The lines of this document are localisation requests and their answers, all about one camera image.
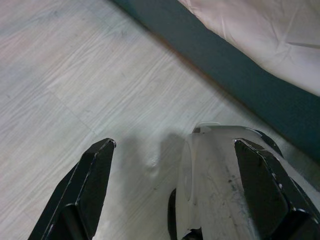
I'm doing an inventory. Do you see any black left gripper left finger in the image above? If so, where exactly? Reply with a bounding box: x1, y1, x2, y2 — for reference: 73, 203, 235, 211
26, 137, 118, 240

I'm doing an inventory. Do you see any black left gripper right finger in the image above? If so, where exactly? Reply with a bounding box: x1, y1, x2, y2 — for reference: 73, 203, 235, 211
233, 138, 320, 240

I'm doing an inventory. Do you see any silver robot foot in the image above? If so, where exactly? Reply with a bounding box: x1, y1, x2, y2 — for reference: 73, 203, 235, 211
167, 121, 285, 240

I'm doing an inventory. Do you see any dark green bed base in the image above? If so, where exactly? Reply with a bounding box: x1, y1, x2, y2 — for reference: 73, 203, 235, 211
109, 0, 320, 165

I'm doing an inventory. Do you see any pale pink bed sheet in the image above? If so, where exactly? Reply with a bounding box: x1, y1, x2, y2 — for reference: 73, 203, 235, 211
177, 0, 320, 97

